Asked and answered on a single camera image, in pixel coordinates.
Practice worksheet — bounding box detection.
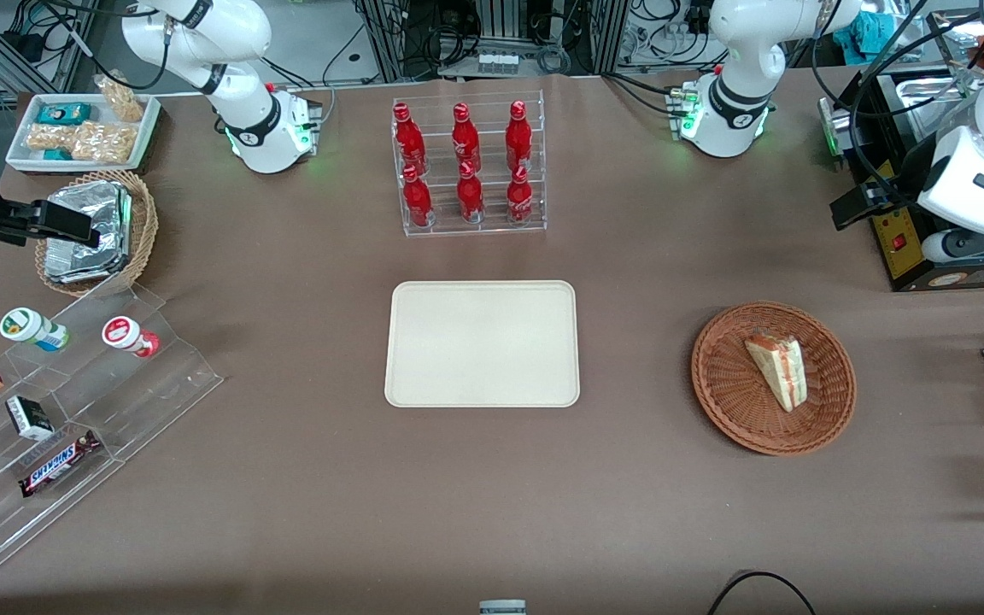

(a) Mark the red capped yogurt bottle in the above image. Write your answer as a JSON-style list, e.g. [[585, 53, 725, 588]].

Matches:
[[102, 316, 161, 358]]

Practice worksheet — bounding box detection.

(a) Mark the snickers chocolate bar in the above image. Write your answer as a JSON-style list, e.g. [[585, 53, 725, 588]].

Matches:
[[18, 430, 103, 499]]

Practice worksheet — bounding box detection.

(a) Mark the foil wrapped package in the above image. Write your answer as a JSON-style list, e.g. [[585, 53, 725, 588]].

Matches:
[[48, 181, 128, 261], [44, 192, 133, 284]]

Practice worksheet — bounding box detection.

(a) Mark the teal cloth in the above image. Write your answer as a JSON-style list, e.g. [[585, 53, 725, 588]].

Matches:
[[846, 10, 887, 61]]

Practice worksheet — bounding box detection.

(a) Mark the teal snack box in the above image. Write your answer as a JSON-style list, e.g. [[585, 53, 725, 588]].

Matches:
[[37, 102, 91, 126]]

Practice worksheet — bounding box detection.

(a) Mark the triangular sandwich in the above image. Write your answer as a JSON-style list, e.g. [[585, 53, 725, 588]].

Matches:
[[745, 331, 807, 413]]

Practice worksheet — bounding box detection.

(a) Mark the white rectangular snack tray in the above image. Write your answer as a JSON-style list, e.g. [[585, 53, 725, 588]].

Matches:
[[5, 92, 161, 174]]

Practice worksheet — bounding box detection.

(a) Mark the cream plastic tray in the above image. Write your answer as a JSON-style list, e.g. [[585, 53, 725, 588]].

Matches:
[[384, 280, 581, 408]]

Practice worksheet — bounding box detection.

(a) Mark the clear acrylic bottle rack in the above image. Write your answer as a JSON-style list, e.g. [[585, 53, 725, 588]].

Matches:
[[391, 90, 548, 238]]

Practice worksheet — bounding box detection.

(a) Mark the green capped yogurt bottle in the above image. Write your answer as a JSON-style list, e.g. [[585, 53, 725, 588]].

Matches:
[[0, 307, 70, 353]]

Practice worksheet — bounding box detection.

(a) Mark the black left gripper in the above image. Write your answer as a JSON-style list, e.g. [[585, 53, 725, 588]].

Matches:
[[829, 138, 941, 231]]

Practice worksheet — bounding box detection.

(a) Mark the small black white box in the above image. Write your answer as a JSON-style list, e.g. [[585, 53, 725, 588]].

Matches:
[[5, 395, 56, 442]]

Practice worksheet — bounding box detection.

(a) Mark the brown round wicker basket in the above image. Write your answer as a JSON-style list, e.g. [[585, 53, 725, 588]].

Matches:
[[691, 301, 858, 457]]

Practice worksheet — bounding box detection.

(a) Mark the clear acrylic stepped shelf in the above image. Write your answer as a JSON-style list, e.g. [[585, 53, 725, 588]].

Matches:
[[0, 282, 225, 582]]

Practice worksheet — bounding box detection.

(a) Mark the clear bag of puffed snacks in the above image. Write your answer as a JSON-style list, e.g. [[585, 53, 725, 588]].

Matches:
[[72, 121, 137, 165], [26, 124, 76, 153], [95, 75, 145, 123]]

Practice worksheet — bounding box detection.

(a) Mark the black loop cable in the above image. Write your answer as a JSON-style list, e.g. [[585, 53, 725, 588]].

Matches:
[[707, 571, 816, 615]]

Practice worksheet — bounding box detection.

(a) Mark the red cola bottle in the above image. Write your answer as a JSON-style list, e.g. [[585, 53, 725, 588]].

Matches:
[[392, 102, 427, 176], [456, 161, 486, 225], [507, 165, 535, 226], [451, 102, 483, 174], [401, 165, 435, 228], [505, 101, 534, 172]]

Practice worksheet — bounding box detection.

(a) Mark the light tan wicker basket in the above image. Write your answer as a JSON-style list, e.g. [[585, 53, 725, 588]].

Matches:
[[35, 169, 159, 298]]

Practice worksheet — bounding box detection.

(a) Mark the black food warmer cabinet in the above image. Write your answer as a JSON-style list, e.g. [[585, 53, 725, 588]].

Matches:
[[818, 9, 984, 293]]

